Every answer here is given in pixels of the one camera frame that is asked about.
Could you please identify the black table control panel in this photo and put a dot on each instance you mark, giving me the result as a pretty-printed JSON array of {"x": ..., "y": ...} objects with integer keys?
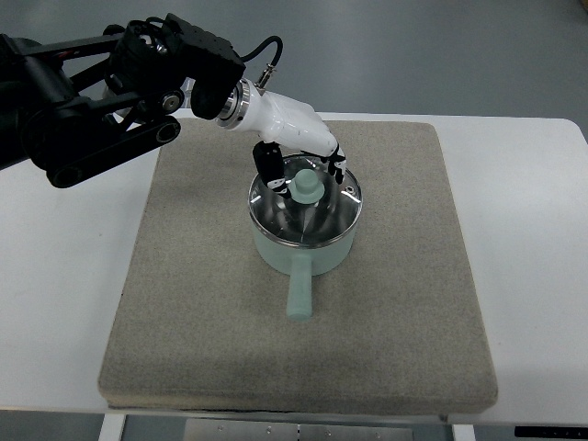
[{"x": 558, "y": 432}]

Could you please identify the mint green saucepan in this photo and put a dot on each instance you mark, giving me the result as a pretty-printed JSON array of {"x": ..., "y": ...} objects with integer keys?
[{"x": 301, "y": 265}]

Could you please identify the metal table frame plate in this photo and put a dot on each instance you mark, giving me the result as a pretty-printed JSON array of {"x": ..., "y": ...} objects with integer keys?
[{"x": 201, "y": 429}]

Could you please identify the glass lid green knob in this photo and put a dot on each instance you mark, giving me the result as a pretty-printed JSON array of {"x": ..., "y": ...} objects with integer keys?
[{"x": 293, "y": 223}]

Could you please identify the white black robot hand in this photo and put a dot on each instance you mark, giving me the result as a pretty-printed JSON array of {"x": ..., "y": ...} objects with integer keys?
[{"x": 280, "y": 121}]

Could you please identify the grey felt mat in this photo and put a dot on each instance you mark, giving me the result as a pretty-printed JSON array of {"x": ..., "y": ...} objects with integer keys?
[{"x": 205, "y": 324}]

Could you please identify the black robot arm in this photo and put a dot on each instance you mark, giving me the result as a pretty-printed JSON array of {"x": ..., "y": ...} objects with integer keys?
[{"x": 79, "y": 108}]

